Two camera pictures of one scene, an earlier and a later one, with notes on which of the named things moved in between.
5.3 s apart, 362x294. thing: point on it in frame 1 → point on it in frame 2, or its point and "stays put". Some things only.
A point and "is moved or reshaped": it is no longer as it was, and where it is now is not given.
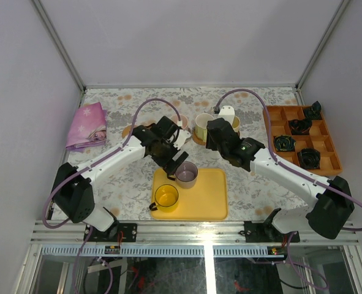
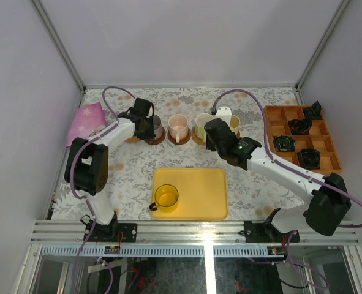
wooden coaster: x=196 y=139 stays put
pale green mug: x=236 y=124 stays put
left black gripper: x=174 y=161 → x=147 y=129
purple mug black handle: x=185 y=176 is moved or reshaped
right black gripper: x=210 y=144 stays put
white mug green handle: x=201 y=122 stays put
